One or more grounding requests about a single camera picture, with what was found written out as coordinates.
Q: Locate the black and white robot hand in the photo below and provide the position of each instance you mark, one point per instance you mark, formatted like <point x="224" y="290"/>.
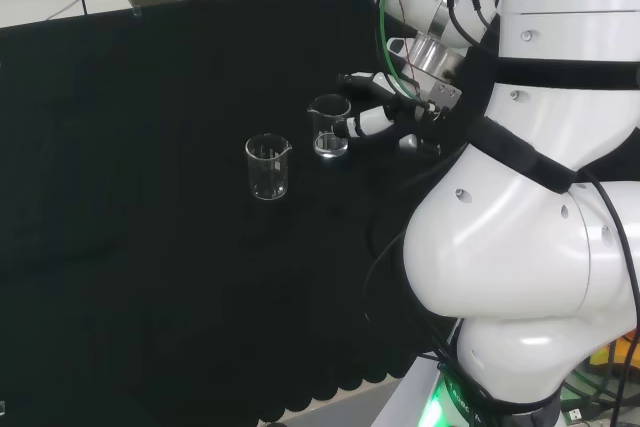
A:
<point x="372" y="122"/>

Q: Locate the clear glass beaker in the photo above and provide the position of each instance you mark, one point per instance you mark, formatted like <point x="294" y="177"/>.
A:
<point x="267" y="172"/>
<point x="330" y="129"/>

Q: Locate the clear tape strip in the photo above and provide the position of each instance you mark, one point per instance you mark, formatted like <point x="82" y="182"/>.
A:
<point x="136" y="12"/>

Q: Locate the black cloth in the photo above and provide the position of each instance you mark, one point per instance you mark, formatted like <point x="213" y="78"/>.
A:
<point x="150" y="272"/>

